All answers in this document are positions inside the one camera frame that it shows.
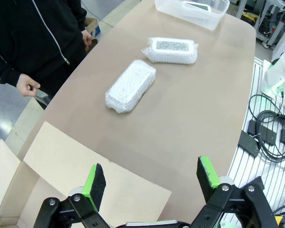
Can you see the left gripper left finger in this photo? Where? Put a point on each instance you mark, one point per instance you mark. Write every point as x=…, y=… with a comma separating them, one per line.
x=96, y=187

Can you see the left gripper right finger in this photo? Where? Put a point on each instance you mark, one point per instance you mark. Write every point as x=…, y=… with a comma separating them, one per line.
x=206, y=178

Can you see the bubble-wrapped clock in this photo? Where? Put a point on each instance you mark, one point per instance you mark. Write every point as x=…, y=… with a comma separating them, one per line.
x=130, y=85
x=172, y=51

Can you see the person's left forearm, black sleeve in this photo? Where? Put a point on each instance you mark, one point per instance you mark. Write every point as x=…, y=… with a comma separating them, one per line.
x=79, y=19

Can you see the person's right hand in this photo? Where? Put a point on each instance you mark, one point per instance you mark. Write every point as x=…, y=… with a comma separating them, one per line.
x=26, y=85

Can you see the person's left hand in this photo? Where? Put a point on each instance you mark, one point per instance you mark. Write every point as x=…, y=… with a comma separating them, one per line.
x=87, y=39

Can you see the brown cardboard box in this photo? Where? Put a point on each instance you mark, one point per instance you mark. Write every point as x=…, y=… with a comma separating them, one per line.
x=85, y=166

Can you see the black flat plate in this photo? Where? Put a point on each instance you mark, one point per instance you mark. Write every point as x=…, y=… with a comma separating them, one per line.
x=247, y=143

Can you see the black power adapter box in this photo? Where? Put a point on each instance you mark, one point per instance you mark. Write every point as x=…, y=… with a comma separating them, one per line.
x=266, y=135

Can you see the small black adapter box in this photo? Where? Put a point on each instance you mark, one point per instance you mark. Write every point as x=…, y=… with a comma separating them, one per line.
x=284, y=136

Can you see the clear plastic container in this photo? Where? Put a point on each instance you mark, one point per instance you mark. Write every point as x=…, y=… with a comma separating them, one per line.
x=204, y=20

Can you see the blue and brown carton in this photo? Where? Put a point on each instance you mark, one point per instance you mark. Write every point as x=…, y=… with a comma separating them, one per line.
x=93, y=27

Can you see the person's torso in black hoodie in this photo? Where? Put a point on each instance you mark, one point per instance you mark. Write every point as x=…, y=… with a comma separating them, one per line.
x=26, y=28

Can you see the white slotted base plate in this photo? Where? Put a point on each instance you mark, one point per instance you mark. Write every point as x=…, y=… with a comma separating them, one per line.
x=251, y=178

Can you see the aluminium frame rack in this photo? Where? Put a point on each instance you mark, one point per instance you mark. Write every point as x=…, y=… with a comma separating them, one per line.
x=268, y=21

